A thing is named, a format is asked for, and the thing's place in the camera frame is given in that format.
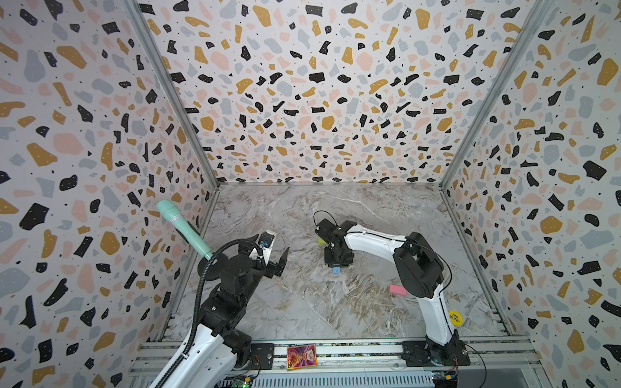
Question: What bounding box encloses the pink block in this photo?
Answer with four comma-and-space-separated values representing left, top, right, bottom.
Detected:
389, 285, 408, 297

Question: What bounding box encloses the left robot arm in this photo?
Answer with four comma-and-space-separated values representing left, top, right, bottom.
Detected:
150, 231, 289, 387

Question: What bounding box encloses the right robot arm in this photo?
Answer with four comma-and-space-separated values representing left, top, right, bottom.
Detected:
315, 219, 471, 369

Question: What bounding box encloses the colourful card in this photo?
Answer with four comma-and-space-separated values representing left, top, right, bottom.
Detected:
286, 344, 318, 371

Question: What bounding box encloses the mint green toy microphone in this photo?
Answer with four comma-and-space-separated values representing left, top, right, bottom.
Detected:
157, 200, 212, 260

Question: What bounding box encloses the yellow round sticker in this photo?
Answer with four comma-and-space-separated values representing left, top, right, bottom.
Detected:
448, 310, 463, 328

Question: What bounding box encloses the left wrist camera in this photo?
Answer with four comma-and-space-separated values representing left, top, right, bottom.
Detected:
259, 231, 277, 249

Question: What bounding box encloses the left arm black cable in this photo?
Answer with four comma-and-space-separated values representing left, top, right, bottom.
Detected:
154, 237, 265, 388

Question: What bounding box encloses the aluminium front rail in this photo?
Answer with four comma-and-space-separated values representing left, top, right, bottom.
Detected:
128, 336, 547, 388

